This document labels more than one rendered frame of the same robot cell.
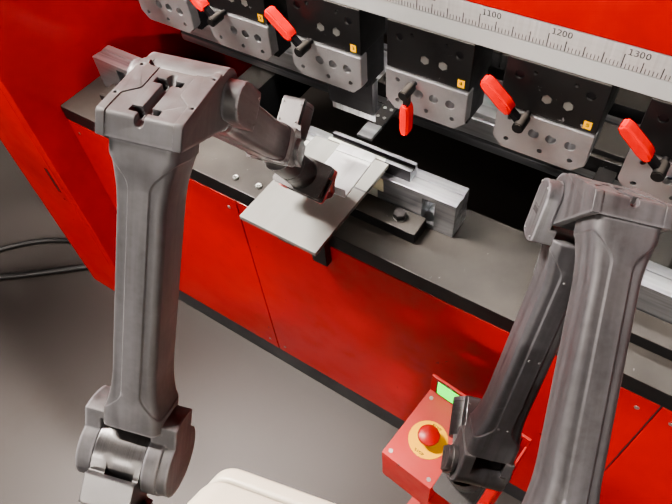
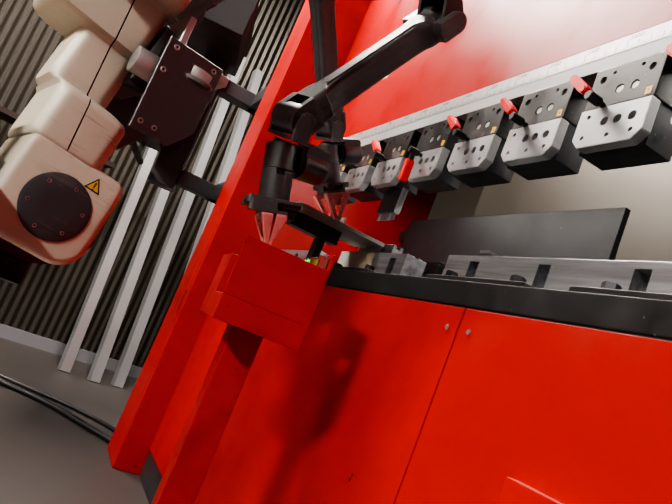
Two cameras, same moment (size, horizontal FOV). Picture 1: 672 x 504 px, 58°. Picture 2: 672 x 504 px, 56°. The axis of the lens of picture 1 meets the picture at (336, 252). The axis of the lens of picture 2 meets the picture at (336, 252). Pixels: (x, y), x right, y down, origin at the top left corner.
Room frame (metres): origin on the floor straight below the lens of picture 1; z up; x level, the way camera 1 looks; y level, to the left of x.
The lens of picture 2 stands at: (-0.62, -0.83, 0.68)
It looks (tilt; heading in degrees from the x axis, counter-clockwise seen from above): 9 degrees up; 29
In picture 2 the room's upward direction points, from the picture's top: 22 degrees clockwise
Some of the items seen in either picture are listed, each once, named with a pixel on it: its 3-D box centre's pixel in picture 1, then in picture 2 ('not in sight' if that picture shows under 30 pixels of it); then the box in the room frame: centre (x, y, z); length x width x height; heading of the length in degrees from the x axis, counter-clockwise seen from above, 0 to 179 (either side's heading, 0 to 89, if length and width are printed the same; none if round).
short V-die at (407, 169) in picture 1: (371, 155); (379, 251); (0.92, -0.10, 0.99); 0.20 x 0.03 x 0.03; 51
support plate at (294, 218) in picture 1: (315, 190); (329, 225); (0.83, 0.03, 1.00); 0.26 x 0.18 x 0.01; 141
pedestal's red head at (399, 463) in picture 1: (451, 457); (264, 284); (0.36, -0.17, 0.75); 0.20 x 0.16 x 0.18; 45
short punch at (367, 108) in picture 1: (353, 94); (390, 205); (0.95, -0.07, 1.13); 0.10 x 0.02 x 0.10; 51
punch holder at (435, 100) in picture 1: (438, 64); (440, 156); (0.83, -0.20, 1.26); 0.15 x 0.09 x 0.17; 51
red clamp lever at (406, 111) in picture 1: (408, 109); (410, 165); (0.80, -0.15, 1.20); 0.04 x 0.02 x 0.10; 141
